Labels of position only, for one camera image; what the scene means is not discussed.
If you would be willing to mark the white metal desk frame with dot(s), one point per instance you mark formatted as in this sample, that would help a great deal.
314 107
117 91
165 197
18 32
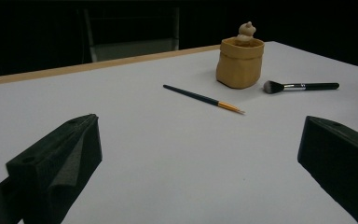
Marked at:
130 49

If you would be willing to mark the tan bag-shaped brush holder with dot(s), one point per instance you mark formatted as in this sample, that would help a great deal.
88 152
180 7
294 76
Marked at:
239 67

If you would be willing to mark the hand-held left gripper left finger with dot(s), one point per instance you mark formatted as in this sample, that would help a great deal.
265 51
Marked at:
52 161

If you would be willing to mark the black makeup brush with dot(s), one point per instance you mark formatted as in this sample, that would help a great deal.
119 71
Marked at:
317 86

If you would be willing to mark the white table board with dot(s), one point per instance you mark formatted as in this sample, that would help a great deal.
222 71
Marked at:
167 149

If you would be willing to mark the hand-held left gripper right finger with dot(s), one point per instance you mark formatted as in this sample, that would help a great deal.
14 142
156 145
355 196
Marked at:
345 161

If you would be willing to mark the thin black paintbrush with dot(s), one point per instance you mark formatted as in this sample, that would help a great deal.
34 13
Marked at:
195 97

